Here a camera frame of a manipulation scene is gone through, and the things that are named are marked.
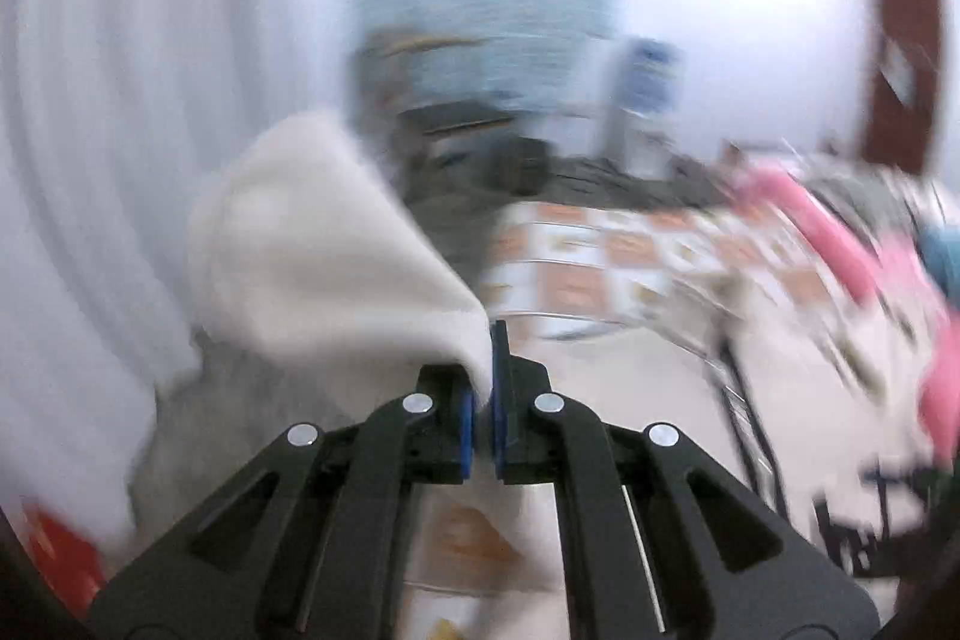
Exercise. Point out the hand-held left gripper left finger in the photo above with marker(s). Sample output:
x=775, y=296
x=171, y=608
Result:
x=468, y=437

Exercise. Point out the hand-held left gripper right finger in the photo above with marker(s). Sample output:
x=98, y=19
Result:
x=498, y=430

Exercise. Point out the cream zip jacket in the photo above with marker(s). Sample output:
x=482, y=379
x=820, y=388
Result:
x=337, y=250

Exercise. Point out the tile print tablecloth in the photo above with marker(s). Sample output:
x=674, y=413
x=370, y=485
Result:
x=600, y=265

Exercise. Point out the white water dispenser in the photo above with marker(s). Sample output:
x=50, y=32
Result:
x=634, y=141

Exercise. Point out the wooden chair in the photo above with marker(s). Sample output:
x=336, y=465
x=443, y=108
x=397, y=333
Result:
x=442, y=115

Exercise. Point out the red paper bag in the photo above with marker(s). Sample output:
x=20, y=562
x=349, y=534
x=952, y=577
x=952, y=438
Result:
x=60, y=557

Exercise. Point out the pink floral blanket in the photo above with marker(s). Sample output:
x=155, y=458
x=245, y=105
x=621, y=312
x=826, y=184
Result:
x=900, y=280

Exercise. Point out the white curtain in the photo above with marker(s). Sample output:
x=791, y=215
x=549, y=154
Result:
x=112, y=123

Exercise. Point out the blue crumpled cloth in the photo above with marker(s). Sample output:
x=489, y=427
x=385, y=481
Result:
x=941, y=257

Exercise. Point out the brown wooden door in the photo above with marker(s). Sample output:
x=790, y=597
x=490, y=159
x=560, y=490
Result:
x=904, y=70

